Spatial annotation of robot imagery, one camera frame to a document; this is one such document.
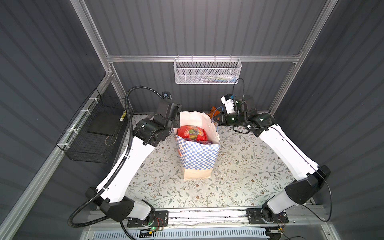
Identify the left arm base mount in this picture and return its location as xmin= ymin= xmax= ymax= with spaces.
xmin=127 ymin=210 xmax=169 ymax=228

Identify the black wire side basket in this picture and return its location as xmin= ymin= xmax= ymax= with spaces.
xmin=57 ymin=92 xmax=128 ymax=164

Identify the white wire wall basket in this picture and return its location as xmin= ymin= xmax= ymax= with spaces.
xmin=173 ymin=57 xmax=242 ymax=85

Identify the white ventilated rail cover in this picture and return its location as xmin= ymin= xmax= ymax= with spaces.
xmin=91 ymin=228 xmax=269 ymax=240

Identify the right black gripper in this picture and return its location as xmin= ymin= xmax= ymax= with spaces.
xmin=212 ymin=111 xmax=245 ymax=128

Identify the red candy bag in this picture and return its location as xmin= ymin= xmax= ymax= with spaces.
xmin=177 ymin=125 xmax=208 ymax=141

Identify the small orange snack packet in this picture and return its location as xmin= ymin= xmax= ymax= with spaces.
xmin=209 ymin=107 xmax=222 ymax=119

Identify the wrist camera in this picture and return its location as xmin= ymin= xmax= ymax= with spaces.
xmin=162 ymin=92 xmax=172 ymax=100
xmin=221 ymin=94 xmax=236 ymax=114

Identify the yellow marker pen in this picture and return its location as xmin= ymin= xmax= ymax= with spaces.
xmin=120 ymin=110 xmax=127 ymax=122

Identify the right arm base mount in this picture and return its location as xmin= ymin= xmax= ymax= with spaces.
xmin=246 ymin=208 xmax=289 ymax=224

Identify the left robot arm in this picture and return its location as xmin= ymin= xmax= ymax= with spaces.
xmin=87 ymin=99 xmax=182 ymax=225

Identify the purple Fox's candy bag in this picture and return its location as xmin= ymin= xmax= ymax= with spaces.
xmin=196 ymin=141 xmax=213 ymax=145

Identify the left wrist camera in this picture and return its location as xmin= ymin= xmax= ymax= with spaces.
xmin=162 ymin=92 xmax=172 ymax=100

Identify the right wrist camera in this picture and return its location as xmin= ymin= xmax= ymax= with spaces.
xmin=221 ymin=94 xmax=236 ymax=114

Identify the floral table mat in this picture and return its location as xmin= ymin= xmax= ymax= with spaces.
xmin=120 ymin=127 xmax=294 ymax=209

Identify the black corrugated cable conduit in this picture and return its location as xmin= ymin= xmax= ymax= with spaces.
xmin=67 ymin=86 xmax=164 ymax=240

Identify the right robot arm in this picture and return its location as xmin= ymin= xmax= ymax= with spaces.
xmin=214 ymin=94 xmax=331 ymax=224

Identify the white checkered paper bag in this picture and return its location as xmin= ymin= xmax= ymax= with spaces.
xmin=174 ymin=112 xmax=221 ymax=181

